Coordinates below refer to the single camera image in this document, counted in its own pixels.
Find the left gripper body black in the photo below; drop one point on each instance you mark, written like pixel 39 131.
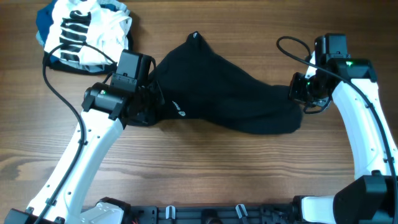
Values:
pixel 152 94

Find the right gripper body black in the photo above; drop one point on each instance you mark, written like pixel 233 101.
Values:
pixel 306 91

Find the black t-shirt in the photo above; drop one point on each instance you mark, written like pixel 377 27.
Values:
pixel 197 83

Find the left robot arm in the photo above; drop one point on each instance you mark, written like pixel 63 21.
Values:
pixel 131 98

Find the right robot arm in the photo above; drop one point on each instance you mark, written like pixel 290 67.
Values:
pixel 334 77

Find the white black-print t-shirt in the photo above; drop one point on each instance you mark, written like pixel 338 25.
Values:
pixel 94 32

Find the blue folded garment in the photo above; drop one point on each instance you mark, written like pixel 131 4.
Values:
pixel 43 22

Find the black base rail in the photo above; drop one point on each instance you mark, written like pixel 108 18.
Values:
pixel 238 214

